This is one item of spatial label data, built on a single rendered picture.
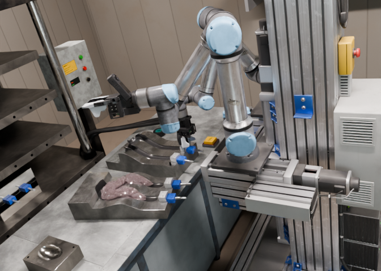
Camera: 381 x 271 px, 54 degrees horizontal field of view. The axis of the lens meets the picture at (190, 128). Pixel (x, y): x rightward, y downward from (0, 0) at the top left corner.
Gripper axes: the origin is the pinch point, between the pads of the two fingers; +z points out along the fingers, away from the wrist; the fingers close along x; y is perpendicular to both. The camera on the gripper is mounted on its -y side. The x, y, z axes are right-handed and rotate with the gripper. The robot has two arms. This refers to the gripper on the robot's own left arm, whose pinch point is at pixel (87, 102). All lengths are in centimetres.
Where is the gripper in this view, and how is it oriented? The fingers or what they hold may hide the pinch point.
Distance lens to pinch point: 150.9
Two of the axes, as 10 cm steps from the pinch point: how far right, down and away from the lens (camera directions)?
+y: 1.9, 9.3, 3.2
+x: 0.7, -3.4, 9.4
